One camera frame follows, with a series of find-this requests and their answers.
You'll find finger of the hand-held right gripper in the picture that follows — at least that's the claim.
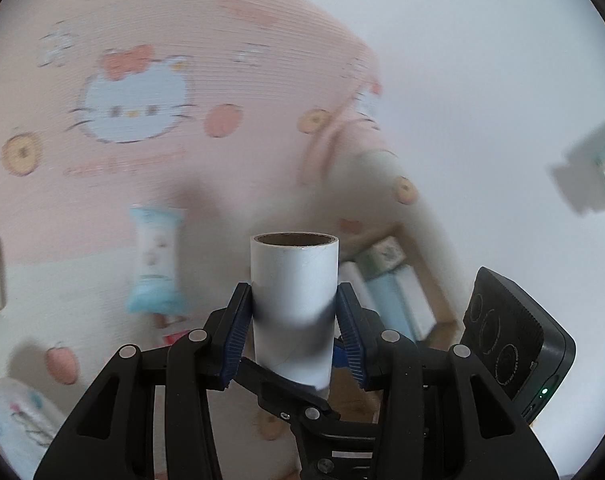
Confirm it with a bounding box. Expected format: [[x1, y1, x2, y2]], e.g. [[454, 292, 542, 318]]
[[238, 357, 379, 480], [331, 340, 352, 370]]

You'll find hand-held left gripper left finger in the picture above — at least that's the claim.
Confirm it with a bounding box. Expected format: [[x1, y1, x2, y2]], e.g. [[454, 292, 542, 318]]
[[32, 282, 253, 480]]

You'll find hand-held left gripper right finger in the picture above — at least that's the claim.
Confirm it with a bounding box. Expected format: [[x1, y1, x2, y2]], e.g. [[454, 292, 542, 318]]
[[335, 282, 559, 480]]

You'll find cardboard box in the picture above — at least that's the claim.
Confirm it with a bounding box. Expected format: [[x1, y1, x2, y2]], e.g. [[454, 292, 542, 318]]
[[341, 222, 464, 350]]

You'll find white desktop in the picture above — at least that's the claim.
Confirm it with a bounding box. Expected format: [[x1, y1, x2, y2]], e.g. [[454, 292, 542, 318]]
[[232, 0, 605, 480]]

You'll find light blue soft pack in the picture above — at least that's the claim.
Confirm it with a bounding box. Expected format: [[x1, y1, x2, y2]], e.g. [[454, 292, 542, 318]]
[[371, 280, 414, 337]]

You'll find small red white packet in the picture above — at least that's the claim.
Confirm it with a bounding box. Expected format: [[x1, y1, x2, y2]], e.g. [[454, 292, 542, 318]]
[[155, 314, 190, 347]]

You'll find green cartoon printed box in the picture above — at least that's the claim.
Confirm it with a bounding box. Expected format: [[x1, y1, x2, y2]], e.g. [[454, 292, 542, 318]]
[[367, 239, 404, 274]]

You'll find blue white snack packet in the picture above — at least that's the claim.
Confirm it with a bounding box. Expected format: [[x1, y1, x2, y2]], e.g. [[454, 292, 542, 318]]
[[125, 204, 187, 315]]

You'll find white tissue pack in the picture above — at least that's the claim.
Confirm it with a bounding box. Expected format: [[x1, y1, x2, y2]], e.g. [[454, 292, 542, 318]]
[[565, 110, 605, 211]]

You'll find white printed pouch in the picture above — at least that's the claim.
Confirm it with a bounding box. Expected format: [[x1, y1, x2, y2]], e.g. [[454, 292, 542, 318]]
[[0, 377, 69, 480]]

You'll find pink cartoon printed blanket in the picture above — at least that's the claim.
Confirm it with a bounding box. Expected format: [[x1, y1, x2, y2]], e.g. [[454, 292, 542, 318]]
[[0, 0, 463, 480]]

